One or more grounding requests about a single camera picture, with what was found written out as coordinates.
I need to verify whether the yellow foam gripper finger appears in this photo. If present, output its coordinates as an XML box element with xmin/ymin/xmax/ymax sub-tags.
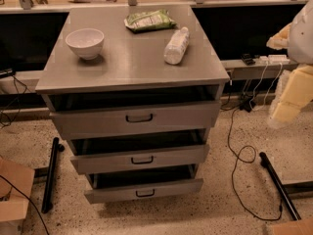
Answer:
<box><xmin>266</xmin><ymin>23</ymin><xmax>291</xmax><ymax>50</ymax></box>
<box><xmin>267</xmin><ymin>65</ymin><xmax>313</xmax><ymax>128</ymax></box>

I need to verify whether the grey top drawer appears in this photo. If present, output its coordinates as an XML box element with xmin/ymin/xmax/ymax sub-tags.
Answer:
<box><xmin>51</xmin><ymin>101</ymin><xmax>220</xmax><ymax>140</ymax></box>

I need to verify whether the grey drawer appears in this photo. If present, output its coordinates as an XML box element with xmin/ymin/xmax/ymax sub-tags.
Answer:
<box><xmin>51</xmin><ymin>101</ymin><xmax>220</xmax><ymax>140</ymax></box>
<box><xmin>70</xmin><ymin>144</ymin><xmax>209</xmax><ymax>174</ymax></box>
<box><xmin>84</xmin><ymin>178</ymin><xmax>203</xmax><ymax>204</ymax></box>

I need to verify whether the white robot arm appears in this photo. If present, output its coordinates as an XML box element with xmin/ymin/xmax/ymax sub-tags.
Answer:
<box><xmin>266</xmin><ymin>0</ymin><xmax>313</xmax><ymax>128</ymax></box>

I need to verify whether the grey metal drawer cabinet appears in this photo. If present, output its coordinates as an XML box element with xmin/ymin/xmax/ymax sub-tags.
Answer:
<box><xmin>36</xmin><ymin>5</ymin><xmax>229</xmax><ymax>190</ymax></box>

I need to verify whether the grey middle drawer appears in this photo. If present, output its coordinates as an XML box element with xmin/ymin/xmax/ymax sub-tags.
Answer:
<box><xmin>70</xmin><ymin>144</ymin><xmax>209</xmax><ymax>174</ymax></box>

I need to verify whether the grey bottom drawer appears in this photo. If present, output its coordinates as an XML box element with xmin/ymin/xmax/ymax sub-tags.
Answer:
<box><xmin>84</xmin><ymin>178</ymin><xmax>203</xmax><ymax>204</ymax></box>

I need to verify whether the white power strip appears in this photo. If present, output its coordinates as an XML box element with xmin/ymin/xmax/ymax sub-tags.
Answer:
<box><xmin>259</xmin><ymin>55</ymin><xmax>290</xmax><ymax>65</ymax></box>

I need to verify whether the small black device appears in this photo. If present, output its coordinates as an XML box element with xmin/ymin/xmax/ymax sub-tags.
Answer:
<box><xmin>241</xmin><ymin>54</ymin><xmax>255</xmax><ymax>66</ymax></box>

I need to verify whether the black floor bar right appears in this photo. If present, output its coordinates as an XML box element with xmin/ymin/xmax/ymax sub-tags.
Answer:
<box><xmin>259</xmin><ymin>152</ymin><xmax>301</xmax><ymax>220</ymax></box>

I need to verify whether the black floor bar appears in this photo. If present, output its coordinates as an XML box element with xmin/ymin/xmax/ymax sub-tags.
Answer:
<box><xmin>41</xmin><ymin>137</ymin><xmax>65</xmax><ymax>213</ymax></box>
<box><xmin>259</xmin><ymin>152</ymin><xmax>301</xmax><ymax>220</ymax></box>

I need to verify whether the clear plastic water bottle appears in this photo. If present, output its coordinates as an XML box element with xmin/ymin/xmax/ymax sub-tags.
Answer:
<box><xmin>163</xmin><ymin>27</ymin><xmax>190</xmax><ymax>65</ymax></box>

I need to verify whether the green snack bag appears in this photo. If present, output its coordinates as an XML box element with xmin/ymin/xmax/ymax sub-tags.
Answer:
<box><xmin>124</xmin><ymin>9</ymin><xmax>176</xmax><ymax>33</ymax></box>

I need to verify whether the cardboard box bottom right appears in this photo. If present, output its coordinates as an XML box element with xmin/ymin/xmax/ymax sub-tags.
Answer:
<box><xmin>271</xmin><ymin>218</ymin><xmax>313</xmax><ymax>235</ymax></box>

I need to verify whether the cardboard box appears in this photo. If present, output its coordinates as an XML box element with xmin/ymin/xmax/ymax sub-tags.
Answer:
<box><xmin>271</xmin><ymin>218</ymin><xmax>313</xmax><ymax>235</ymax></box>
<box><xmin>0</xmin><ymin>158</ymin><xmax>34</xmax><ymax>235</ymax></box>

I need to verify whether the white ceramic bowl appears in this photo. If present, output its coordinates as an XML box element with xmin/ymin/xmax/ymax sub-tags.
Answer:
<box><xmin>66</xmin><ymin>28</ymin><xmax>104</xmax><ymax>60</ymax></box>

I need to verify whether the black floor bar left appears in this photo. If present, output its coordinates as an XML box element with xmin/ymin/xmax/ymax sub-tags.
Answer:
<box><xmin>41</xmin><ymin>137</ymin><xmax>65</xmax><ymax>213</ymax></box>

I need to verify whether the cardboard box left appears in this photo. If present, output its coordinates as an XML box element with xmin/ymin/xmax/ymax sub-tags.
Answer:
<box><xmin>0</xmin><ymin>158</ymin><xmax>34</xmax><ymax>235</ymax></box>

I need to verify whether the black floor cable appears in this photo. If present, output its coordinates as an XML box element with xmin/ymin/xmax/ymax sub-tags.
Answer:
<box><xmin>226</xmin><ymin>107</ymin><xmax>284</xmax><ymax>222</ymax></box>

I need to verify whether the black cable left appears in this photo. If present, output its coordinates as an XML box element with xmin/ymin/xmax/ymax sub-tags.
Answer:
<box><xmin>0</xmin><ymin>68</ymin><xmax>29</xmax><ymax>129</ymax></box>

